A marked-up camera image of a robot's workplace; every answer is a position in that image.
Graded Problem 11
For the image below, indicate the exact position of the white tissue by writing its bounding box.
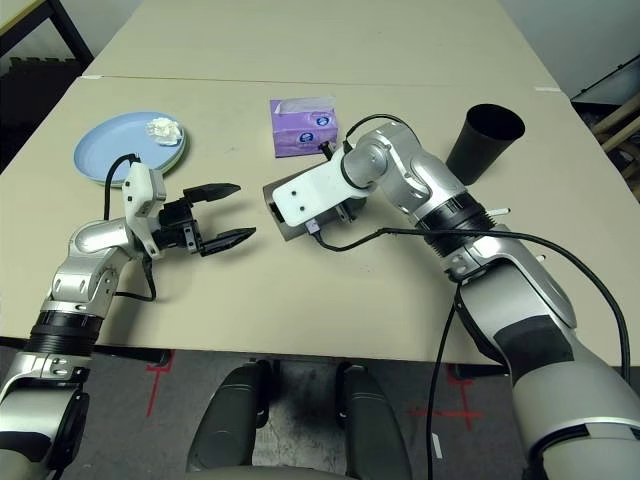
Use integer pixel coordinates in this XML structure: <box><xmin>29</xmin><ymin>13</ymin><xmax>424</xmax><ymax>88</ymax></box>
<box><xmin>146</xmin><ymin>117</ymin><xmax>181</xmax><ymax>147</ymax></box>

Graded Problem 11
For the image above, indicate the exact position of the black left wrist camera cable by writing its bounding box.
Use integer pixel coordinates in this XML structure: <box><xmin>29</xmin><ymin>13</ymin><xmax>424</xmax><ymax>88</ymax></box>
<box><xmin>103</xmin><ymin>152</ymin><xmax>157</xmax><ymax>303</ymax></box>

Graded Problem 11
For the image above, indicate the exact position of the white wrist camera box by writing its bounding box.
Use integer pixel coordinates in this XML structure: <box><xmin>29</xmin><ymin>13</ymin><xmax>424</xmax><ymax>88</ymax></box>
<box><xmin>273</xmin><ymin>158</ymin><xmax>371</xmax><ymax>226</ymax></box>
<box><xmin>121</xmin><ymin>163</ymin><xmax>169</xmax><ymax>259</ymax></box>

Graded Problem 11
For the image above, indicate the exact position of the beige side table black frame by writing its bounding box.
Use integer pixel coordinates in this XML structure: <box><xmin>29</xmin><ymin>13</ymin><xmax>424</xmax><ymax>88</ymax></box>
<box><xmin>0</xmin><ymin>0</ymin><xmax>96</xmax><ymax>76</ymax></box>

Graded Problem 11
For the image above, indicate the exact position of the grey robot leg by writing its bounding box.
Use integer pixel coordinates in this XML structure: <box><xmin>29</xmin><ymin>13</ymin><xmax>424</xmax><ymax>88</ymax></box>
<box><xmin>187</xmin><ymin>359</ymin><xmax>274</xmax><ymax>474</ymax></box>
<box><xmin>334</xmin><ymin>362</ymin><xmax>414</xmax><ymax>480</ymax></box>

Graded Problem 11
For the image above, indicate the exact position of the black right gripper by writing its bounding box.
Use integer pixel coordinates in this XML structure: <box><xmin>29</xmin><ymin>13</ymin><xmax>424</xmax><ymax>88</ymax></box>
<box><xmin>334</xmin><ymin>194</ymin><xmax>370</xmax><ymax>224</ymax></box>

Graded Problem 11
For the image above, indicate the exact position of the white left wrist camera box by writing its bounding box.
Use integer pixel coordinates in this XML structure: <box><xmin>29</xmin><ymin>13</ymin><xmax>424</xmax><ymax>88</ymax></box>
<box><xmin>121</xmin><ymin>163</ymin><xmax>169</xmax><ymax>259</ymax></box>

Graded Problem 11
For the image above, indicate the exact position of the wooden rack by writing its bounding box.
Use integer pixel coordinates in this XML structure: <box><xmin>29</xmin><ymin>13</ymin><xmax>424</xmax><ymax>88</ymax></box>
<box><xmin>594</xmin><ymin>92</ymin><xmax>640</xmax><ymax>201</ymax></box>

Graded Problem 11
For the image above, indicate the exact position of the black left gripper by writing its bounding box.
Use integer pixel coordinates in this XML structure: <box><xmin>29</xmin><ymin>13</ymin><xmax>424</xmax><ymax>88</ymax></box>
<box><xmin>153</xmin><ymin>182</ymin><xmax>258</xmax><ymax>258</ymax></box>

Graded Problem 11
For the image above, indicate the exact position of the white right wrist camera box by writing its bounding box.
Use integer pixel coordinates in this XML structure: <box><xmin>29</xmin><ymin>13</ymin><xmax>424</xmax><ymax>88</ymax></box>
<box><xmin>273</xmin><ymin>158</ymin><xmax>371</xmax><ymax>226</ymax></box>

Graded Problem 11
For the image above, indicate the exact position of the black plastic cup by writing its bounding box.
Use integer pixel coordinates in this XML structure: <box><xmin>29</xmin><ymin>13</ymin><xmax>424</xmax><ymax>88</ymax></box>
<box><xmin>445</xmin><ymin>103</ymin><xmax>526</xmax><ymax>184</ymax></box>

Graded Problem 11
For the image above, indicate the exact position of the black foam floor mat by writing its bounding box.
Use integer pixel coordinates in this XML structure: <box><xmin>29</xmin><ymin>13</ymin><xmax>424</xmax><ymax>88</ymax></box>
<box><xmin>0</xmin><ymin>54</ymin><xmax>84</xmax><ymax>171</ymax></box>

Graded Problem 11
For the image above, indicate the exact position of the grey robot left leg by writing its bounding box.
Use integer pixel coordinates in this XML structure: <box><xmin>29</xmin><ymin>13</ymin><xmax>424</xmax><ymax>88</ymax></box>
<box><xmin>187</xmin><ymin>359</ymin><xmax>274</xmax><ymax>474</ymax></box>

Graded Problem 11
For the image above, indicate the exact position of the purple tissue pack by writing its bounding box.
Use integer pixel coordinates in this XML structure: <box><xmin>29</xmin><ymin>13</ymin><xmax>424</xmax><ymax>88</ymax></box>
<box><xmin>269</xmin><ymin>95</ymin><xmax>341</xmax><ymax>160</ymax></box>

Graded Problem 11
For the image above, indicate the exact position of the blue plastic plate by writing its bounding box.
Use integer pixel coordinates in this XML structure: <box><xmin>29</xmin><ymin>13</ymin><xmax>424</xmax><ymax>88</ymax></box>
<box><xmin>73</xmin><ymin>110</ymin><xmax>190</xmax><ymax>189</ymax></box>

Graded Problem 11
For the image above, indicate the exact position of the red floor tape cross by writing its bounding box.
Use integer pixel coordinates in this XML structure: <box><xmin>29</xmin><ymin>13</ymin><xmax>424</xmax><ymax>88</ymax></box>
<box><xmin>146</xmin><ymin>352</ymin><xmax>174</xmax><ymax>419</ymax></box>
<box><xmin>407</xmin><ymin>364</ymin><xmax>484</xmax><ymax>432</ymax></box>

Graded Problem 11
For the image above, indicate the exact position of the grey glasses case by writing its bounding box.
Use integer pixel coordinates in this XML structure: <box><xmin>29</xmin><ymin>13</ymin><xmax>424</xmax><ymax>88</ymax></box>
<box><xmin>261</xmin><ymin>164</ymin><xmax>369</xmax><ymax>246</ymax></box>

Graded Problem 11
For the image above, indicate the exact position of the grey robot right leg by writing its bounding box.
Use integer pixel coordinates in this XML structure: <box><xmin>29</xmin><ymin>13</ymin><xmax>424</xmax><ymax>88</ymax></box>
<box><xmin>334</xmin><ymin>362</ymin><xmax>414</xmax><ymax>480</ymax></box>

